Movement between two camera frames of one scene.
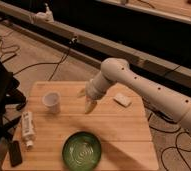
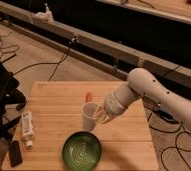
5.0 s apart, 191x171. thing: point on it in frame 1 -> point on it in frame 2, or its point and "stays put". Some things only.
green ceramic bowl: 81,151 stays put
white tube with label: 28,127 stays put
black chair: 3,97 stays put
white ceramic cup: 52,101 -> 90,112
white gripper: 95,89 -> 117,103
